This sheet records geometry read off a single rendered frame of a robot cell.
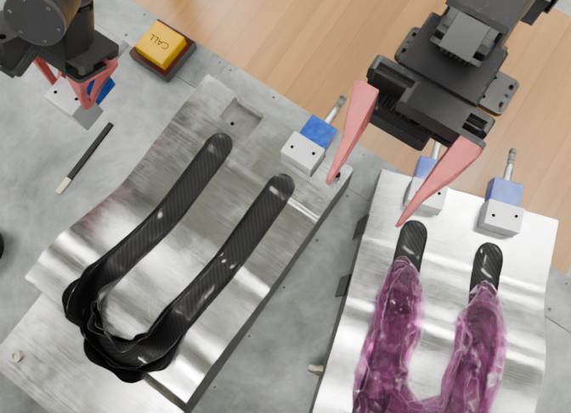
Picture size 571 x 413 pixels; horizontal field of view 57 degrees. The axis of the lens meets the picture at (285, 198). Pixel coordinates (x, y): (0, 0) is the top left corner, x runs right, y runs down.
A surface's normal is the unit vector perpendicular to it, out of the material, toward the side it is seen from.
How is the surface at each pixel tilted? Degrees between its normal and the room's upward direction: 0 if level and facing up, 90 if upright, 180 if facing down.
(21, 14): 65
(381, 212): 0
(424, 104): 2
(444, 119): 2
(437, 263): 12
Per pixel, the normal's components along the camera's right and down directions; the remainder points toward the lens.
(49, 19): -0.04, 0.77
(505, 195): -0.02, -0.25
